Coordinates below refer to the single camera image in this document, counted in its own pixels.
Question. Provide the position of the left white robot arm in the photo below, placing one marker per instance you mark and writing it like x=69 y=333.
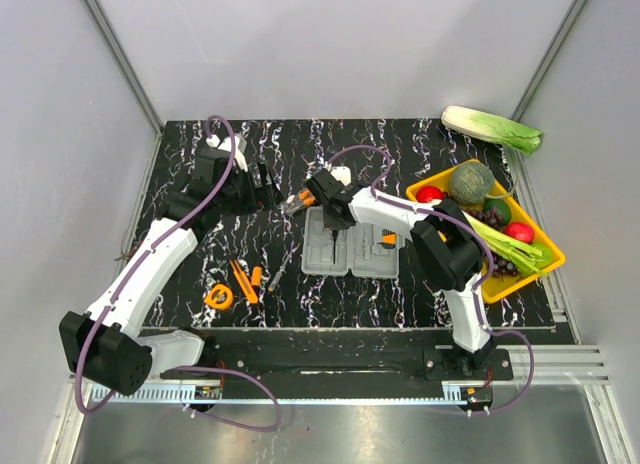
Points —
x=104 y=343

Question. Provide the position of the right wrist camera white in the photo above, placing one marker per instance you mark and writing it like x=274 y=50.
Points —
x=342 y=174

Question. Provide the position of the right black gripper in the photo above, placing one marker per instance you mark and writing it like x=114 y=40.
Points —
x=334 y=225

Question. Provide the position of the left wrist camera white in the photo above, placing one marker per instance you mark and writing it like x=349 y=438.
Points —
x=225 y=145

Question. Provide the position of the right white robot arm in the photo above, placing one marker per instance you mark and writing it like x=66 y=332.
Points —
x=449 y=251

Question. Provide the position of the orange utility knife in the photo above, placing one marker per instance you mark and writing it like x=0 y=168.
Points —
x=244 y=281

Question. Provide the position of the orange handled pliers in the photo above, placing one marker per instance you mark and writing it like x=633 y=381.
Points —
x=298 y=202

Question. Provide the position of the toy napa cabbage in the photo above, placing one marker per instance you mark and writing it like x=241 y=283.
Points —
x=492 y=128

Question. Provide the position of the yellow plastic bin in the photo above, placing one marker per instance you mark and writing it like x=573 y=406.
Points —
x=496 y=288

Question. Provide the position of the short orange screwdriver handle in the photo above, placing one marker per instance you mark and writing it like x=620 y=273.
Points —
x=256 y=276

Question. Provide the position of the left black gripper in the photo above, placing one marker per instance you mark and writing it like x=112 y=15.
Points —
x=266 y=197

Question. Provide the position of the toy red tomato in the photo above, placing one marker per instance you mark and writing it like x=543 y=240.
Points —
x=428 y=194

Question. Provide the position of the toy green avocado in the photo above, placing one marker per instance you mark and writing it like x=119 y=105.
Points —
x=500 y=209

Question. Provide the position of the orange tape measure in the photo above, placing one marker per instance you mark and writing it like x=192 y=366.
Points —
x=220 y=297

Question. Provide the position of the toy purple grapes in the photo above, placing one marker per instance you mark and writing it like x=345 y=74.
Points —
x=502 y=250

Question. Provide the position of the hex key set orange holder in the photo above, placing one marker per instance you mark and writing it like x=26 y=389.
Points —
x=389 y=239

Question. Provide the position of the toy cantaloupe melon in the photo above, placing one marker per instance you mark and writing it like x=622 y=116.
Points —
x=470 y=183

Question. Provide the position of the toy red apple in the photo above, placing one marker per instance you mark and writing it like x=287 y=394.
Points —
x=520 y=231

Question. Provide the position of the toy green leafy vegetable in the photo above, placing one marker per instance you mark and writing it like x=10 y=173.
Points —
x=527 y=259

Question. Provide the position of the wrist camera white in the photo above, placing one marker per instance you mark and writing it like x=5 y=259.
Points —
x=225 y=145
x=342 y=174

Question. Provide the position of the grey plastic tool case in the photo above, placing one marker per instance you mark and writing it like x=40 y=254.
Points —
x=360 y=252

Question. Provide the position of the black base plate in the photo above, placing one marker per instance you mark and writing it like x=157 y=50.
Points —
x=419 y=352

